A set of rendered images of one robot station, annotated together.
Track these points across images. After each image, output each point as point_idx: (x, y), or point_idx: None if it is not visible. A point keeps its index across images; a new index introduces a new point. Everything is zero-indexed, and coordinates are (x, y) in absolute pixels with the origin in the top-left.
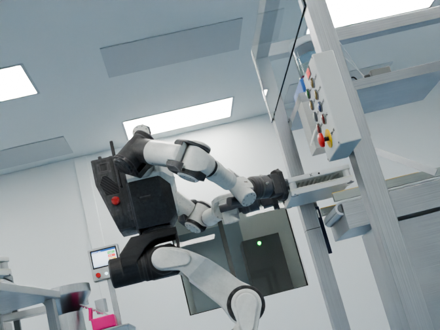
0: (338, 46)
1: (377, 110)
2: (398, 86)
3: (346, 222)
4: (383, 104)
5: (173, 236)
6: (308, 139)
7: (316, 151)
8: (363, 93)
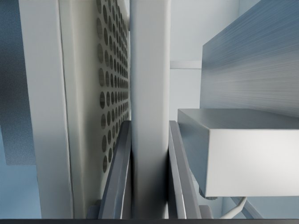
0: None
1: (223, 31)
2: (216, 102)
3: (21, 158)
4: (220, 50)
5: None
6: (252, 145)
7: (203, 165)
8: (237, 108)
